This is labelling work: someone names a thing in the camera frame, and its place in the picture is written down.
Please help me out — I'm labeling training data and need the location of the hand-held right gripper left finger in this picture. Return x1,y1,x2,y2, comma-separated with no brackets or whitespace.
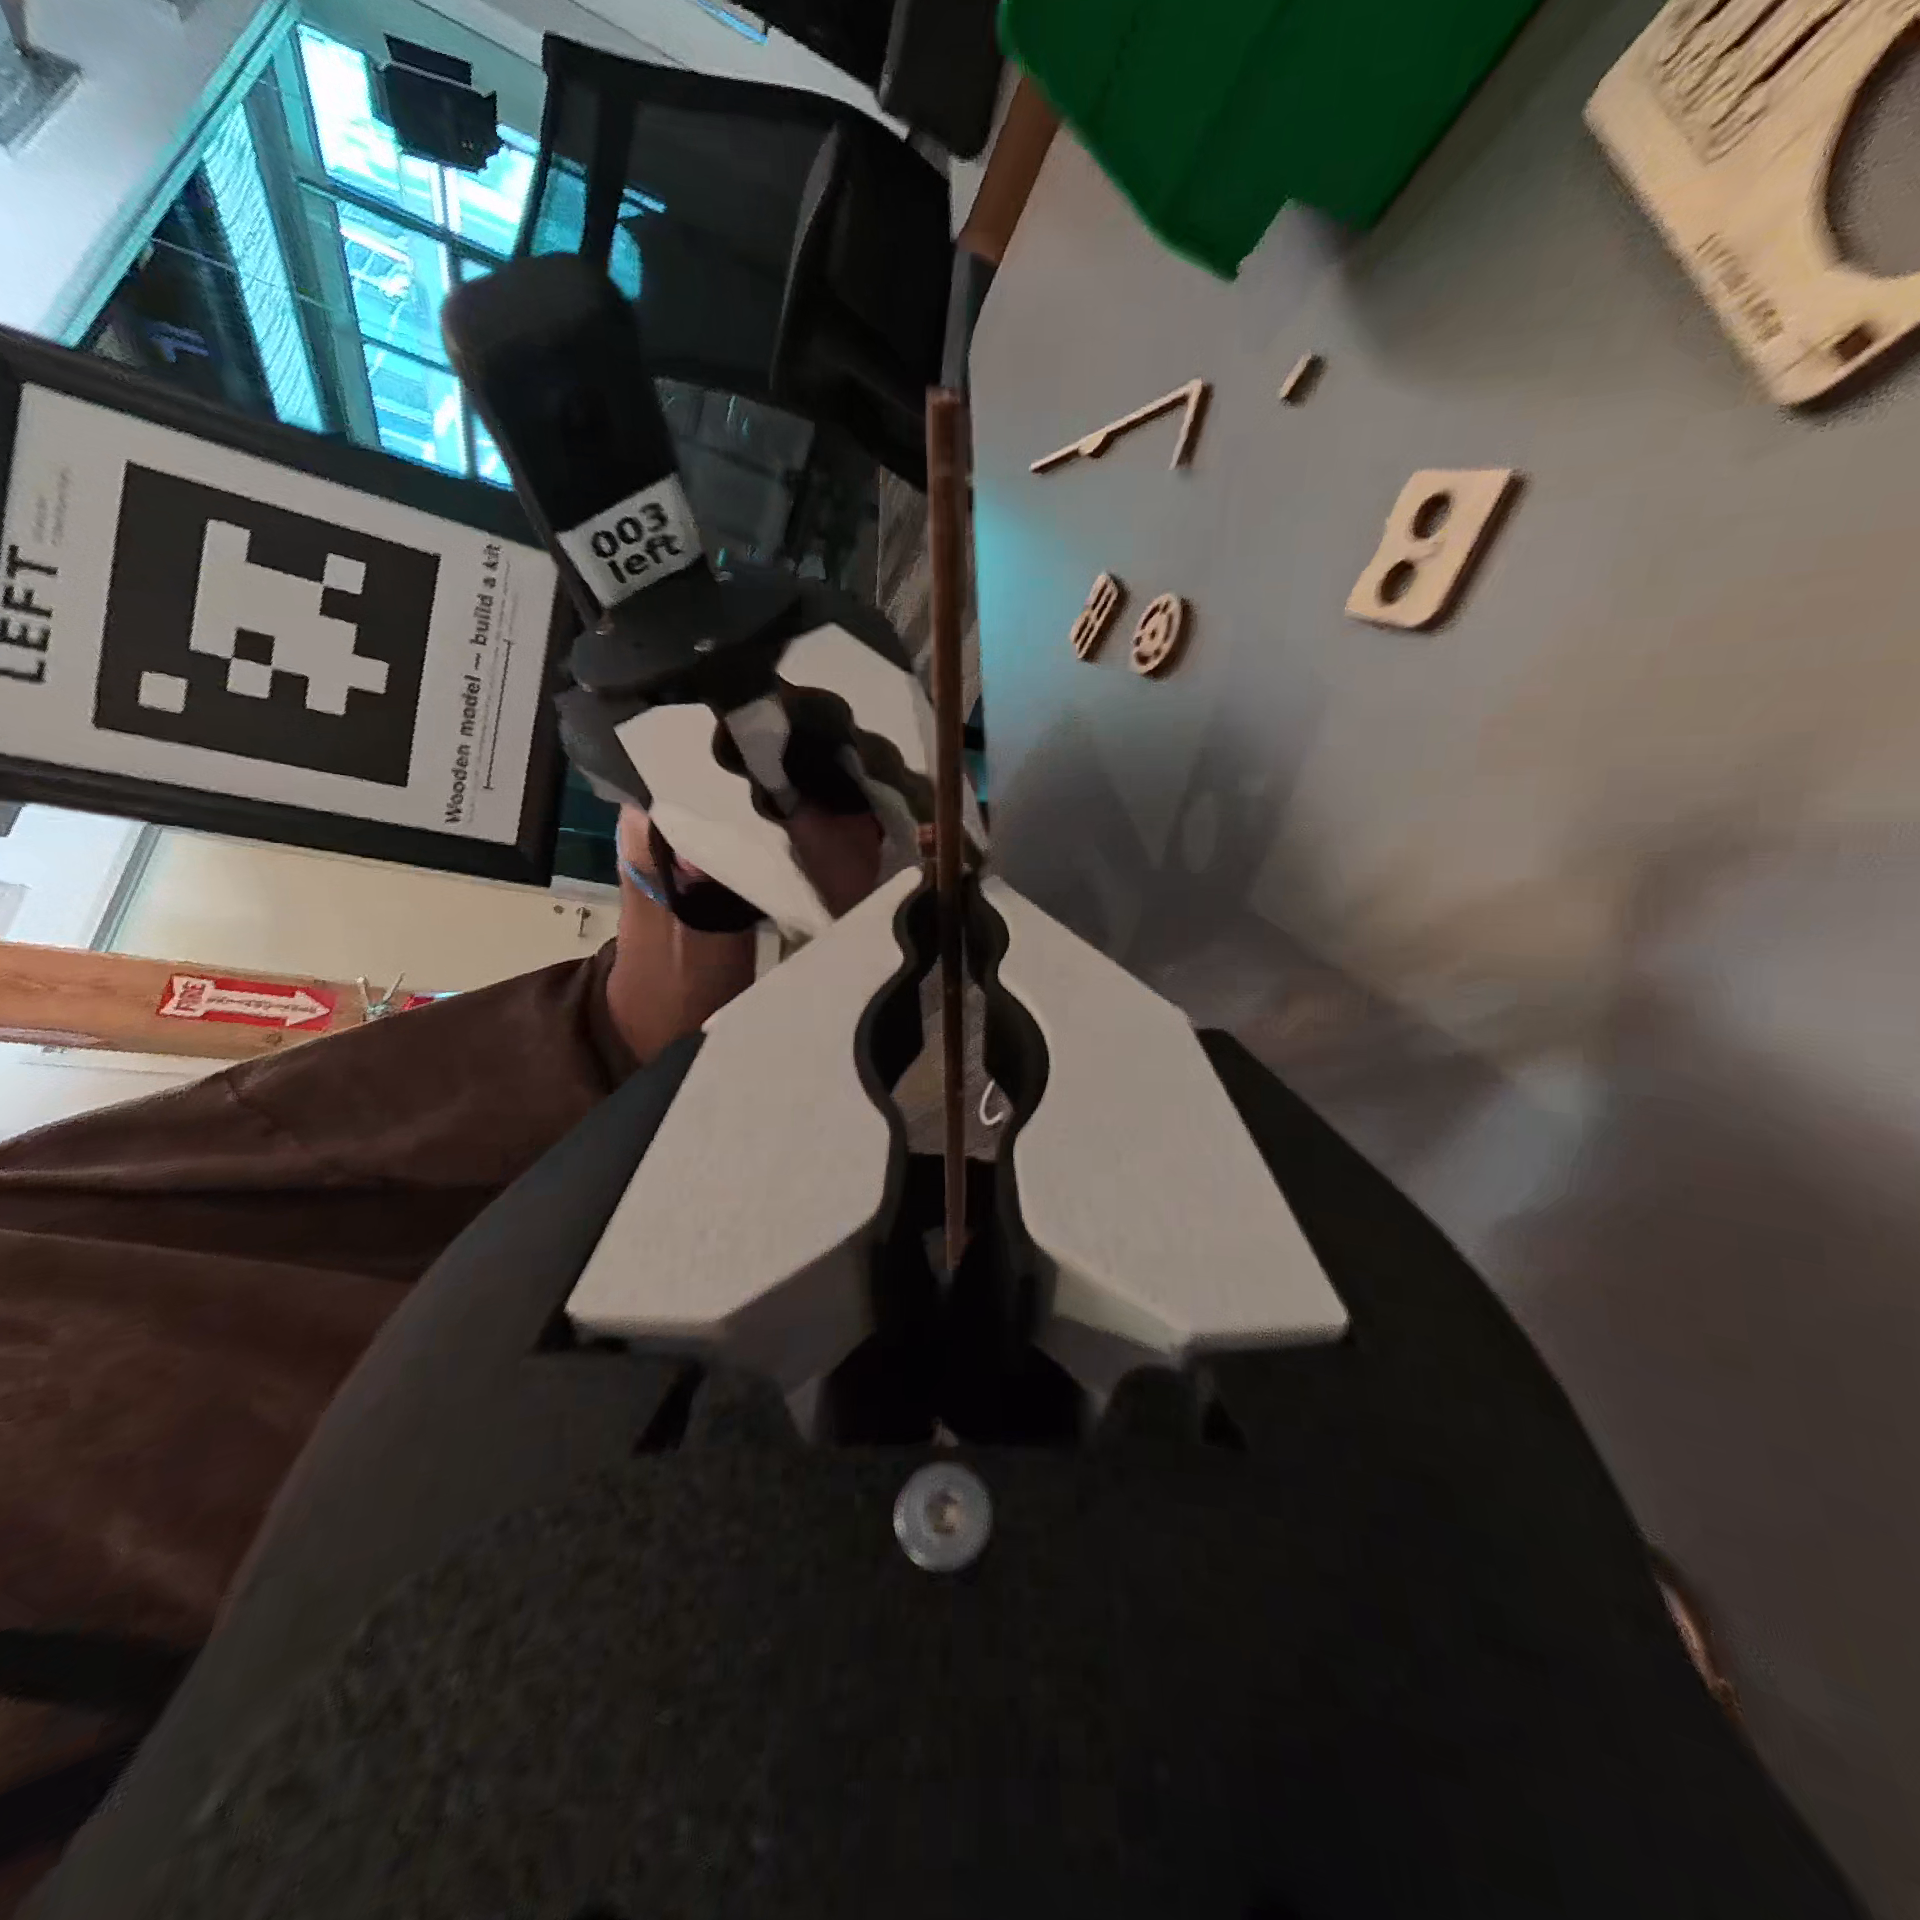
565,861,950,1448

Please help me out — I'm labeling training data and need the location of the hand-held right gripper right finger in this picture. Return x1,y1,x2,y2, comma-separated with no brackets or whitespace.
949,865,1349,1448

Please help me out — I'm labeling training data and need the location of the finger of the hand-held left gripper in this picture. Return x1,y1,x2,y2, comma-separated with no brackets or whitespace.
613,702,848,962
773,619,992,873

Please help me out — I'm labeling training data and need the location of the thin wooden stick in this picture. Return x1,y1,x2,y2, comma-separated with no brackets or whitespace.
926,384,973,1277

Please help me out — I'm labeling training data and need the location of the grey desk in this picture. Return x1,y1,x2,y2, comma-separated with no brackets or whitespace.
943,58,1920,1816

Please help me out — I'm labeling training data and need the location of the person's left hand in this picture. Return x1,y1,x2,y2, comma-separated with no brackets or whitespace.
602,802,903,1087

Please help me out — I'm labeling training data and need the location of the black office chair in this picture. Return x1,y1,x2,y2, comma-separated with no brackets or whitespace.
536,0,1002,495

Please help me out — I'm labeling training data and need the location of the window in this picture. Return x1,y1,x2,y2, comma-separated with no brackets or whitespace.
81,0,670,489

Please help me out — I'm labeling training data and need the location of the black box fixture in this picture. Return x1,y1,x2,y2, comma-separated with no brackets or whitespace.
373,35,499,163

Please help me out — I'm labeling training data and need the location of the angled wooden piece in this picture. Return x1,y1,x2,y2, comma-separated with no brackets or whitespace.
1027,379,1210,478

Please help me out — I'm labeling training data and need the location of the red arrow sticker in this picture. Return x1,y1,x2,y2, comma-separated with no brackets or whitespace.
154,969,339,1038

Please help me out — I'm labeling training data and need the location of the wooden plate with two holes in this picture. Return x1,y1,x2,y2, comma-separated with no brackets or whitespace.
1341,467,1520,633

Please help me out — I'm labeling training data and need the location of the wooden beam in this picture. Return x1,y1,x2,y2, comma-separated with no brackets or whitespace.
0,938,451,1059

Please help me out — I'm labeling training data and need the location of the green box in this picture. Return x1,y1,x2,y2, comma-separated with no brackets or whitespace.
995,0,1550,281

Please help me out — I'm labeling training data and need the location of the wooden cutout sheet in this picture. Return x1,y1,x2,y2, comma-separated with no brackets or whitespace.
1582,0,1920,410

